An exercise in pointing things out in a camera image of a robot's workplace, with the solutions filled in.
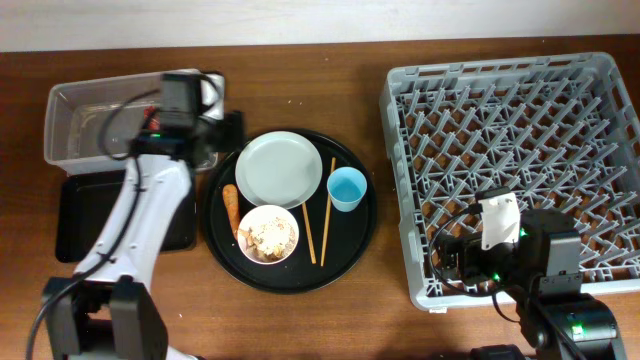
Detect pink bowl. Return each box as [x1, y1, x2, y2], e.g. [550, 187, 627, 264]
[237, 205, 300, 265]

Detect food scraps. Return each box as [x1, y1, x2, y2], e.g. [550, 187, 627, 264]
[238, 217, 298, 263]

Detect light blue plastic cup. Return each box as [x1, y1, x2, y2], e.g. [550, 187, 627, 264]
[327, 167, 368, 212]

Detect red snack wrapper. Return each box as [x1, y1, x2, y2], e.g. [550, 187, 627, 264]
[142, 106, 160, 131]

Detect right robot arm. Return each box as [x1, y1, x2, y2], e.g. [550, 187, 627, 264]
[429, 209, 626, 359]

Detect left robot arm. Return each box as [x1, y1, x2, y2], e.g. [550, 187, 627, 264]
[25, 71, 246, 359]

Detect clear plastic waste bin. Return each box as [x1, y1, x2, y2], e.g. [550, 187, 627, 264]
[43, 68, 220, 177]

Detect grey dishwasher rack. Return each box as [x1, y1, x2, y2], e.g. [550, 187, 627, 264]
[379, 53, 639, 311]

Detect orange carrot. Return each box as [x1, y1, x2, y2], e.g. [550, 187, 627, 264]
[222, 184, 241, 238]

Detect grey round plate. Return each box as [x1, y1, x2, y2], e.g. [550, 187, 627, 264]
[235, 131, 323, 209]

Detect round black serving tray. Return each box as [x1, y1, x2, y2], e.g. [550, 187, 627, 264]
[201, 129, 377, 294]

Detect left wooden chopstick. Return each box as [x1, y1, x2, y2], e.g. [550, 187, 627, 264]
[302, 202, 317, 265]

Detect wooden chopstick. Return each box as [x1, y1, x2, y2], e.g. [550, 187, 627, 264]
[302, 202, 317, 265]
[320, 157, 336, 267]

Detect right wooden chopstick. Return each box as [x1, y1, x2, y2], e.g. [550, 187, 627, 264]
[320, 157, 336, 267]

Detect black rectangular tray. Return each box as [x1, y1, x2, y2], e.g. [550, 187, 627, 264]
[55, 170, 197, 263]

